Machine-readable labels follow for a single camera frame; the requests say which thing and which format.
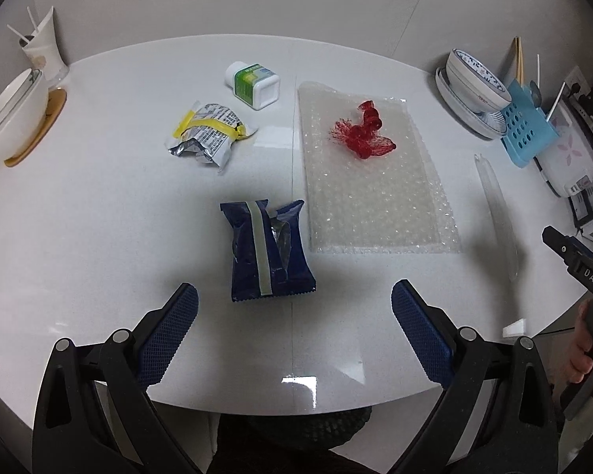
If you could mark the white green medicine bottle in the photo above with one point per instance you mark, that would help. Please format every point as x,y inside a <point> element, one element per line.
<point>254,86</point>

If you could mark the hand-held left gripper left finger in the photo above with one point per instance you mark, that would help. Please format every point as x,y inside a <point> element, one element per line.
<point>170,333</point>

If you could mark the white flowered rice cooker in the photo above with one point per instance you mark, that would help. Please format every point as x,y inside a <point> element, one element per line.
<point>573,153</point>

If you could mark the wooden coaster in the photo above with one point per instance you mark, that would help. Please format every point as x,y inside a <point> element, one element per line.
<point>52,118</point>

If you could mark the black mesh trash bin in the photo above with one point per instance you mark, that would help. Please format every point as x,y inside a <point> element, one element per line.
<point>316,427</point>

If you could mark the blue utensil holder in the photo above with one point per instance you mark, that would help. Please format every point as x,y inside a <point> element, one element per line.
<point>524,133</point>

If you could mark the silver yellow wrapper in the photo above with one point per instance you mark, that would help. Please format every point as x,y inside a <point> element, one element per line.
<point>210,133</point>

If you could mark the bamboo chopsticks bundle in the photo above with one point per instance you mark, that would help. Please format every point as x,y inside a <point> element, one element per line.
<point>518,59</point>

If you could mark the red plastic net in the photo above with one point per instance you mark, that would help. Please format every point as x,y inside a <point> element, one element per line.
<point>363,136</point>

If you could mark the person's right hand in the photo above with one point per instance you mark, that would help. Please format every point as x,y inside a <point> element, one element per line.
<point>575,355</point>

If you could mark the white flared cup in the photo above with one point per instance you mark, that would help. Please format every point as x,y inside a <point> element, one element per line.
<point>44,54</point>

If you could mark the white black box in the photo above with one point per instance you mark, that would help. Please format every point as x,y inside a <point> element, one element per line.
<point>590,215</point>

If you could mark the bubble wrap sheet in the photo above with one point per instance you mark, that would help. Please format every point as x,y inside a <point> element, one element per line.
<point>370,202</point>

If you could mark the white bowl dark rim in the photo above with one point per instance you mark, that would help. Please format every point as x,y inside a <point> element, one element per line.
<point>15,101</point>

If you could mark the metal spoon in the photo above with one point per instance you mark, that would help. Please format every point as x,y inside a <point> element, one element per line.
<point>533,93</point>

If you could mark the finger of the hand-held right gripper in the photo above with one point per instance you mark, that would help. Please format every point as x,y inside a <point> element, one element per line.
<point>561,247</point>
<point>585,249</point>

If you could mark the side wall socket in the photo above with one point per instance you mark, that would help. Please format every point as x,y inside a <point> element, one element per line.
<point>579,81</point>

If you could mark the long white straw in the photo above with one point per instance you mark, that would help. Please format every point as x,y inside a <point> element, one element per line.
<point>556,101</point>

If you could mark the blue snack packet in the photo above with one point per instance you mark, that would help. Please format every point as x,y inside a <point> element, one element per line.
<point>262,256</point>

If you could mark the clear plastic tube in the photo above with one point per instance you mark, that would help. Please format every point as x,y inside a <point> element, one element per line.
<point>499,217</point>

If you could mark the thin white straw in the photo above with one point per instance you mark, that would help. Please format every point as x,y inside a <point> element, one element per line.
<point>538,69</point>

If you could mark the blue patterned bowl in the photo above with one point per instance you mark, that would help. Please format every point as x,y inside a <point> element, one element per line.
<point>474,81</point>

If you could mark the blue patterned plate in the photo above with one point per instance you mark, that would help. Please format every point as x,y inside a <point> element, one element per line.
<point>467,113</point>

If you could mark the large white bowl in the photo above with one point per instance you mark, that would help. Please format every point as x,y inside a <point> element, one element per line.
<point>20,133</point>

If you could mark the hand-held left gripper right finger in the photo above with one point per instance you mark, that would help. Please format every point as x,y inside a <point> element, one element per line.
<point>422,328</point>

